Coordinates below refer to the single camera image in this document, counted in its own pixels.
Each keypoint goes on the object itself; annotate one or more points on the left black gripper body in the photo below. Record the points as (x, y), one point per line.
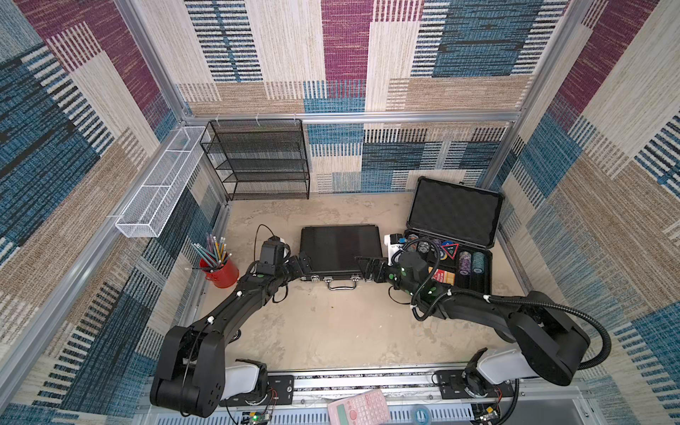
(293, 271)

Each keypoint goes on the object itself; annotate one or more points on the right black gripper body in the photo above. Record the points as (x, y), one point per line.
(381, 270)

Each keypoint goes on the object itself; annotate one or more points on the black poker set case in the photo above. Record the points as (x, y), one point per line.
(334, 254)

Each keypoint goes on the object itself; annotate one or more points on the grey poker set case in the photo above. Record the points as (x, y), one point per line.
(467, 216)

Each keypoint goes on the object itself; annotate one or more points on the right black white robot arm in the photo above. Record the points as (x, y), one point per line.
(543, 339)

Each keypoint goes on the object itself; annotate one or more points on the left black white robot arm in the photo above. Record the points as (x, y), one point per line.
(190, 377)

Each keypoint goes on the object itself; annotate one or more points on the red playing card box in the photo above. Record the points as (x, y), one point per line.
(444, 277)

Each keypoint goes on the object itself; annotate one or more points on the red pencil cup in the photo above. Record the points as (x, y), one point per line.
(222, 277)

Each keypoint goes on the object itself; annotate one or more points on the triangular dealer button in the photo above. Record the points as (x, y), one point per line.
(448, 250)

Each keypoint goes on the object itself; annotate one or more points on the bundle of coloured pencils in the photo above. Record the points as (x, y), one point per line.
(212, 254)

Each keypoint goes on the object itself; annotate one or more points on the black mesh shelf rack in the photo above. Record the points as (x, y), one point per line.
(259, 159)

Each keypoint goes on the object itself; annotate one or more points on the pink calculator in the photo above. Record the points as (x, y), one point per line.
(368, 408)

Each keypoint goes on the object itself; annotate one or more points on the blue tape roll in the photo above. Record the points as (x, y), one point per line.
(421, 415)

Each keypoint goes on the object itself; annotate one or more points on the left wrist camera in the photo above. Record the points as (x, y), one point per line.
(274, 253)

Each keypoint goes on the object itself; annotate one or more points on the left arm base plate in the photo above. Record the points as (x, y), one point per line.
(279, 390)

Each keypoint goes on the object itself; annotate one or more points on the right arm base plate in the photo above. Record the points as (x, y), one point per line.
(452, 384)

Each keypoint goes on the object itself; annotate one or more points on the white wire mesh basket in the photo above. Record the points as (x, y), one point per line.
(148, 212)

